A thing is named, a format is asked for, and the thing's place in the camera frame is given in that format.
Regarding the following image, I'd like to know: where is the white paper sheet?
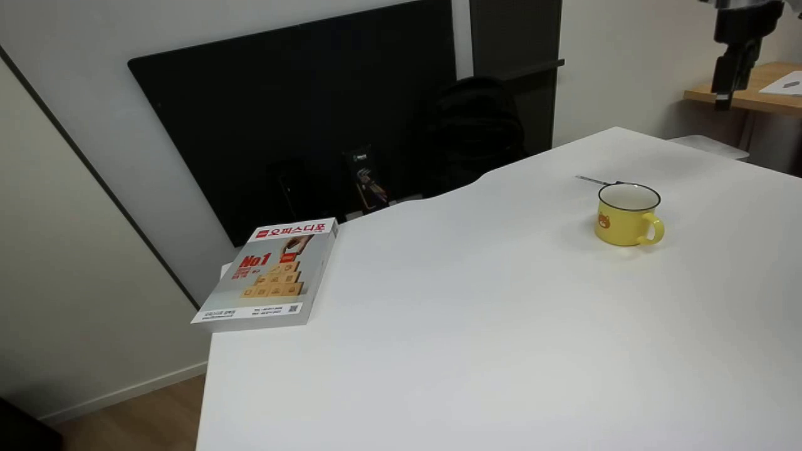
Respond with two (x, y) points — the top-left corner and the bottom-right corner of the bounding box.
(759, 70), (802, 97)

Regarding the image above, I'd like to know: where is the yellow enamel mug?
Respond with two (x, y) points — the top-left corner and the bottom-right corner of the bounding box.
(594, 182), (665, 247)

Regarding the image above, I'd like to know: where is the black board panel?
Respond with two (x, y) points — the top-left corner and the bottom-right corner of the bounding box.
(127, 0), (457, 247)

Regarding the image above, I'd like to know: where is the black backpack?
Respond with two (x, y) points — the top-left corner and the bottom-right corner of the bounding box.
(401, 76), (528, 199)

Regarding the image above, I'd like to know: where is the black pouch with pens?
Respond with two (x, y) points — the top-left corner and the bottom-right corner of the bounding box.
(340, 145), (392, 212)

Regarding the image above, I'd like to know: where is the thick catalogue book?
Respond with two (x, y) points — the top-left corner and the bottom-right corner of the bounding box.
(190, 217), (340, 332)

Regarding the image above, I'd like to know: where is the dark grey partition panel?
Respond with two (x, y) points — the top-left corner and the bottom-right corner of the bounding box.
(469, 0), (565, 157)

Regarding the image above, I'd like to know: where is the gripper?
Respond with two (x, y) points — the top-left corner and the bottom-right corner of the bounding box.
(711, 1), (785, 112)

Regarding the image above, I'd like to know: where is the wooden table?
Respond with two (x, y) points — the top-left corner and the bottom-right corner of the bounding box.
(683, 61), (802, 151)

